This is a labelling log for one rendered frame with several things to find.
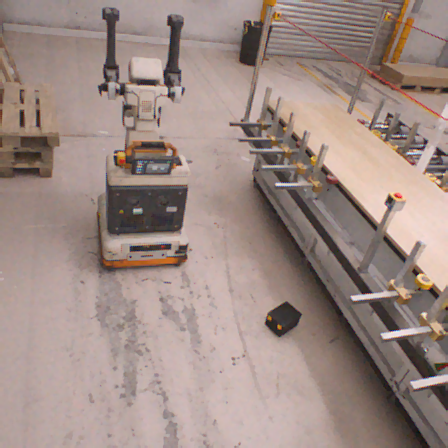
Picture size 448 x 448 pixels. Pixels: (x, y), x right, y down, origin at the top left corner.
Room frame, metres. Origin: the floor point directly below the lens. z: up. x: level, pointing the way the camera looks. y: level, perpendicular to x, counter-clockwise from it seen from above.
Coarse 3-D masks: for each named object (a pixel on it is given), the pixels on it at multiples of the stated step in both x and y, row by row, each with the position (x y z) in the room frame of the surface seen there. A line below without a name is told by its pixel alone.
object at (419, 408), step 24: (264, 120) 3.95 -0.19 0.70; (288, 144) 3.44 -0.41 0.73; (264, 192) 3.65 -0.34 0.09; (336, 192) 2.69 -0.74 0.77; (288, 216) 3.20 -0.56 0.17; (336, 216) 2.61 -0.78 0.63; (360, 216) 2.41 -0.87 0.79; (312, 240) 2.75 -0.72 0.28; (360, 240) 2.33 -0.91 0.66; (384, 240) 2.16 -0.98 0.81; (312, 264) 2.66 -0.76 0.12; (384, 264) 2.09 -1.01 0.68; (336, 288) 2.38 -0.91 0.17; (408, 288) 1.88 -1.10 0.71; (432, 288) 1.77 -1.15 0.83; (360, 312) 2.12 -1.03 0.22; (360, 336) 1.99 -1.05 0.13; (384, 360) 1.80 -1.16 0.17; (384, 384) 1.72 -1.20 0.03; (408, 384) 1.59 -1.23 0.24; (408, 408) 1.51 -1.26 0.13; (432, 408) 1.45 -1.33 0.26; (432, 432) 1.37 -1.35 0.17
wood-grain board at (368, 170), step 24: (288, 120) 3.55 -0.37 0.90; (312, 120) 3.66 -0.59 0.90; (336, 120) 3.78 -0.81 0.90; (312, 144) 3.14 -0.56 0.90; (336, 144) 3.24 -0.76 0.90; (360, 144) 3.34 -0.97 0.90; (384, 144) 3.45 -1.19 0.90; (336, 168) 2.81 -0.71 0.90; (360, 168) 2.89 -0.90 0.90; (384, 168) 2.98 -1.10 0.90; (408, 168) 3.07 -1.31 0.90; (360, 192) 2.52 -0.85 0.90; (384, 192) 2.59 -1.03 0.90; (408, 192) 2.67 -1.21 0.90; (432, 192) 2.74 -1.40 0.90; (408, 216) 2.34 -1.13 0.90; (432, 216) 2.40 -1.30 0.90; (408, 240) 2.07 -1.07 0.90; (432, 240) 2.12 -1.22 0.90; (432, 264) 1.88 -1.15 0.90
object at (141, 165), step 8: (128, 160) 2.33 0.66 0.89; (136, 160) 2.29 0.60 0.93; (144, 160) 2.30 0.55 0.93; (152, 160) 2.32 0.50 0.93; (160, 160) 2.34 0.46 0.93; (168, 160) 2.36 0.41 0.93; (176, 160) 2.46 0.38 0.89; (136, 168) 2.32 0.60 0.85; (144, 168) 2.34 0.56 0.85; (152, 168) 2.36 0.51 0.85; (160, 168) 2.38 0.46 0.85; (168, 168) 2.40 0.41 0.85
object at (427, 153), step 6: (444, 108) 3.11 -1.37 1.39; (444, 114) 3.09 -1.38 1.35; (444, 120) 3.07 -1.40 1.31; (438, 126) 3.09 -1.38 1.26; (444, 126) 3.08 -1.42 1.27; (438, 132) 3.07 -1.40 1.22; (432, 138) 3.09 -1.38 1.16; (438, 138) 3.08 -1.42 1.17; (432, 144) 3.07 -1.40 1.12; (426, 150) 3.09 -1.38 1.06; (432, 150) 3.08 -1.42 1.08; (426, 156) 3.07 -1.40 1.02; (420, 162) 3.09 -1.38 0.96; (426, 162) 3.08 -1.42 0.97; (420, 168) 3.07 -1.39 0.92
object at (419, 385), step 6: (426, 378) 1.14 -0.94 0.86; (432, 378) 1.15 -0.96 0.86; (438, 378) 1.15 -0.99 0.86; (444, 378) 1.16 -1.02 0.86; (414, 384) 1.10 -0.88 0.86; (420, 384) 1.11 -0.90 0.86; (426, 384) 1.11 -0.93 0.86; (432, 384) 1.12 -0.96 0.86; (438, 384) 1.13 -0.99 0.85; (444, 384) 1.15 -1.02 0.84; (414, 390) 1.08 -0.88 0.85; (420, 390) 1.10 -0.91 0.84
